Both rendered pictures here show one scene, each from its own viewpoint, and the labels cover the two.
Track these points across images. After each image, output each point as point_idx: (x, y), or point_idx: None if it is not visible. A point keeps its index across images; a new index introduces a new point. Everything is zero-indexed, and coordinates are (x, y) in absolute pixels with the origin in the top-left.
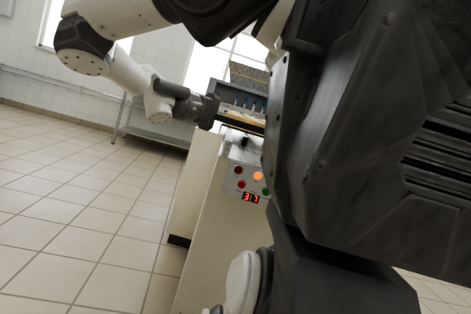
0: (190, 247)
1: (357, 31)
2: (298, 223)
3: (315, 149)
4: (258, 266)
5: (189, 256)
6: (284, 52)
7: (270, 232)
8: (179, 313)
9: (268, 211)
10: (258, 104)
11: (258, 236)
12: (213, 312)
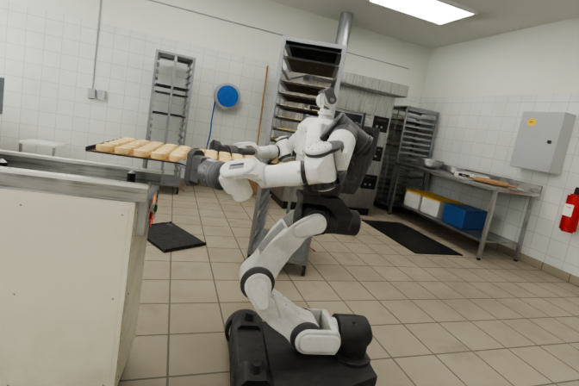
0: (122, 310)
1: (367, 158)
2: (347, 193)
3: (362, 178)
4: (321, 214)
5: (122, 319)
6: None
7: (146, 239)
8: (118, 376)
9: (308, 200)
10: None
11: (143, 249)
12: (258, 270)
